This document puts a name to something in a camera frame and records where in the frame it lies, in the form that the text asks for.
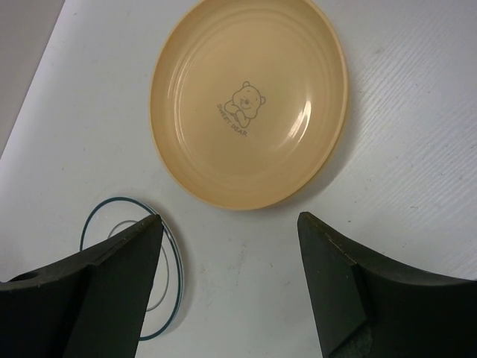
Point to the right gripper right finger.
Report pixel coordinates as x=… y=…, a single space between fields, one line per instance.
x=368 y=305

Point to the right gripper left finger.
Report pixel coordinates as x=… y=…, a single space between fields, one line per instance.
x=90 y=304

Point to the grey patterned plate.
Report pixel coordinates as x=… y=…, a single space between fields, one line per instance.
x=112 y=216

